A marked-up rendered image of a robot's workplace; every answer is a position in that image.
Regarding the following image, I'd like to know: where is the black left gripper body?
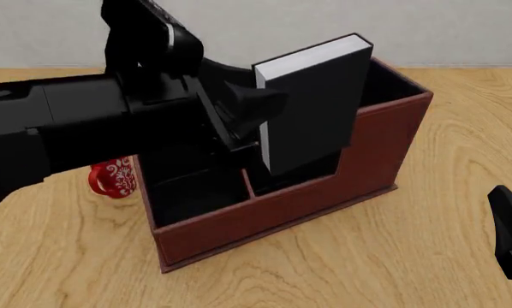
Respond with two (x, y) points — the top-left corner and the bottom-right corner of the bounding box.
(170, 72), (262, 156)

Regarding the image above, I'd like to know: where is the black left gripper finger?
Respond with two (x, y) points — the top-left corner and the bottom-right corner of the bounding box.
(215, 80), (290, 141)
(201, 56), (258, 91)

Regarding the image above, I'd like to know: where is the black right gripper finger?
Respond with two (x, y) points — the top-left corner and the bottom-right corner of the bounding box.
(487, 184), (512, 255)

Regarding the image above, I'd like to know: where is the black book with white pages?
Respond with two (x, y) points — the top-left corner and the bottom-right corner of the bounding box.
(251, 32), (375, 178)

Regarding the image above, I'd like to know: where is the red-brown desk caddy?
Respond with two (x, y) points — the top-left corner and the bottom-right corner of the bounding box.
(134, 56), (435, 275)

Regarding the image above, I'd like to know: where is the red mug with white pattern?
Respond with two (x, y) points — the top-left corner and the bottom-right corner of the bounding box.
(88, 155), (136, 198)

